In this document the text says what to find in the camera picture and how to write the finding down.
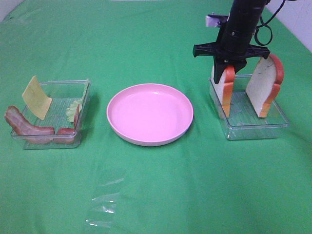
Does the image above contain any clear plastic wrap sheet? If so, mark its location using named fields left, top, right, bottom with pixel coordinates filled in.
left=84, top=168, right=127, bottom=229

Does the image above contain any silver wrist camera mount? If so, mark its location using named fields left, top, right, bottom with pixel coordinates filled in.
left=205, top=13, right=229, bottom=28

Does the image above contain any upright bread slice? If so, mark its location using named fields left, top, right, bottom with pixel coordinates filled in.
left=246, top=54, right=284, bottom=118

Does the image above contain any clear plastic ingredient tray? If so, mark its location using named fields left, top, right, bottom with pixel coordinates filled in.
left=11, top=80, right=91, bottom=150

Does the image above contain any yellow cheese slice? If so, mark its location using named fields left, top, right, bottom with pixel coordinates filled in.
left=22, top=76, right=53, bottom=120

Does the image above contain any short bacon strip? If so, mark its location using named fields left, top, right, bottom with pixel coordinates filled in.
left=53, top=104, right=80, bottom=144

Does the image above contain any green lettuce leaf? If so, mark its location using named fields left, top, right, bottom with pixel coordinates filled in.
left=65, top=85, right=87, bottom=122

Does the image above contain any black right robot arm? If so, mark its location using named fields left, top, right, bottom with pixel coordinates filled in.
left=193, top=0, right=270, bottom=84

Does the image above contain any long bacon strip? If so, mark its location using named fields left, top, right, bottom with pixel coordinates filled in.
left=4, top=105, right=55, bottom=136

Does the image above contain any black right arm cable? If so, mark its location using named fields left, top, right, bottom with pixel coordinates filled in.
left=253, top=0, right=288, bottom=46

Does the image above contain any white bread slice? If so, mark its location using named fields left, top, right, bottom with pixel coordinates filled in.
left=210, top=65, right=235, bottom=117

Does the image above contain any pink round plate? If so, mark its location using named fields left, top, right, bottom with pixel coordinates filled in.
left=106, top=83, right=194, bottom=146

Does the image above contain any clear plastic bread tray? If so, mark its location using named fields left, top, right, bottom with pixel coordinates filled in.
left=210, top=74, right=289, bottom=140

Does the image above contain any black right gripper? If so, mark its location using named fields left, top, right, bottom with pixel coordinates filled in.
left=193, top=23, right=270, bottom=84

